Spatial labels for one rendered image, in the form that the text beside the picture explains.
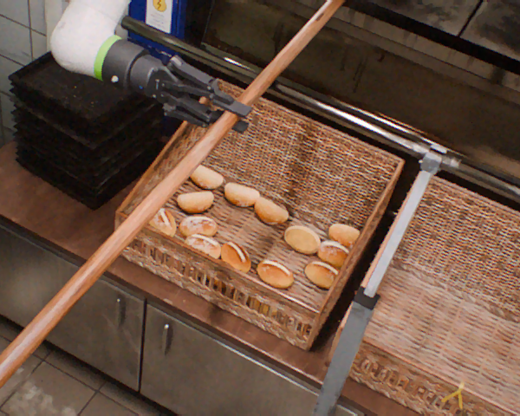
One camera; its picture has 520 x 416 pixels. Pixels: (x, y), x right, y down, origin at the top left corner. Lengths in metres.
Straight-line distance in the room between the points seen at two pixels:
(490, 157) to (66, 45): 1.01
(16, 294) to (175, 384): 0.54
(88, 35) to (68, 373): 1.24
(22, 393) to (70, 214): 0.62
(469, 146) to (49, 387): 1.39
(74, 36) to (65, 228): 0.67
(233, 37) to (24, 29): 0.75
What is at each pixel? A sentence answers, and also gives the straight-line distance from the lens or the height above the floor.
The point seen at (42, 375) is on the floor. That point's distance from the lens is 2.55.
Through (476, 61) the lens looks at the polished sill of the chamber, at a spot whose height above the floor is 1.17.
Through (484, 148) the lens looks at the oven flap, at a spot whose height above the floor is 0.97.
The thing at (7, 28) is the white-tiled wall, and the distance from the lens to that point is 2.64.
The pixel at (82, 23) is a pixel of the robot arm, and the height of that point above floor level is 1.26.
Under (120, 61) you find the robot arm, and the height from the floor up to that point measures 1.23.
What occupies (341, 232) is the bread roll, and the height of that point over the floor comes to 0.65.
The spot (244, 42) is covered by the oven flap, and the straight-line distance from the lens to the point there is 2.10.
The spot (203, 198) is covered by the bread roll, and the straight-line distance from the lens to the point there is 2.12.
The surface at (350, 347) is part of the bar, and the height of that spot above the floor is 0.82.
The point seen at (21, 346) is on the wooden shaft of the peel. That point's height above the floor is 1.20.
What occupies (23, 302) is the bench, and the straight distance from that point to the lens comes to 2.42.
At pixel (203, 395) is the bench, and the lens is 2.20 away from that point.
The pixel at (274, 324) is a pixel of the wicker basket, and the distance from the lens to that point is 1.92.
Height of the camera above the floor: 2.14
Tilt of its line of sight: 45 degrees down
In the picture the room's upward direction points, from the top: 12 degrees clockwise
